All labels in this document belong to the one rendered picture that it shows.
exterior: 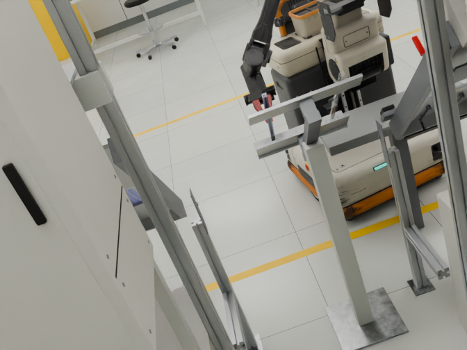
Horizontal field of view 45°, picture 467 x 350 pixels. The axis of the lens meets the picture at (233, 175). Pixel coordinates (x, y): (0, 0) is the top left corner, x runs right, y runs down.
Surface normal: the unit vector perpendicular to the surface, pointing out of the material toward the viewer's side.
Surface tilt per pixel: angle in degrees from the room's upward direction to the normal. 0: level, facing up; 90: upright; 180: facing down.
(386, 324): 0
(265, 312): 0
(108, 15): 90
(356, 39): 98
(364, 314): 90
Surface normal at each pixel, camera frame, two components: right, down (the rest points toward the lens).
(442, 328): -0.32, -0.82
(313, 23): 0.30, 0.43
